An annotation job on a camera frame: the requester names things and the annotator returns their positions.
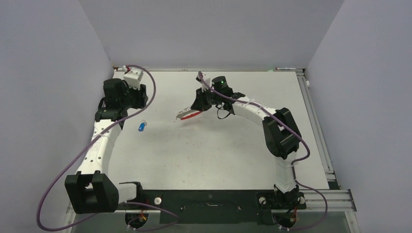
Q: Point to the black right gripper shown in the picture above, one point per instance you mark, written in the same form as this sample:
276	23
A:
200	104

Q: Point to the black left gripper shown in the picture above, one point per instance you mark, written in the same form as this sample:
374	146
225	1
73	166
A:
141	97

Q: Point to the red and steel key holder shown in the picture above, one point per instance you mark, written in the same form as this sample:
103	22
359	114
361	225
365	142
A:
187	113

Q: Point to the blue key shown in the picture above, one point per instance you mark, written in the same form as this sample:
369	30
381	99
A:
142	126

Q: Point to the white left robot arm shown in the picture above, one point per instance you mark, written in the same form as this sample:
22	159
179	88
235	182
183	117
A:
90	189

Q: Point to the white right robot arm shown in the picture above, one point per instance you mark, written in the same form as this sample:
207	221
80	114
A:
281	133

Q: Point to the marker pen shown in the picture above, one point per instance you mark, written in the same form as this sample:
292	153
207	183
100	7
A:
285	69

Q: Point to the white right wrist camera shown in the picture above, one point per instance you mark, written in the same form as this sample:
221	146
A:
206	83

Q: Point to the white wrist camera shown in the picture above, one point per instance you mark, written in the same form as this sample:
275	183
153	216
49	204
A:
206	83
133	77

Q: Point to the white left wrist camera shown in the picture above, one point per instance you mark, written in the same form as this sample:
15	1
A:
133	77

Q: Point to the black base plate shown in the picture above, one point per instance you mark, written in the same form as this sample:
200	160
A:
219	206

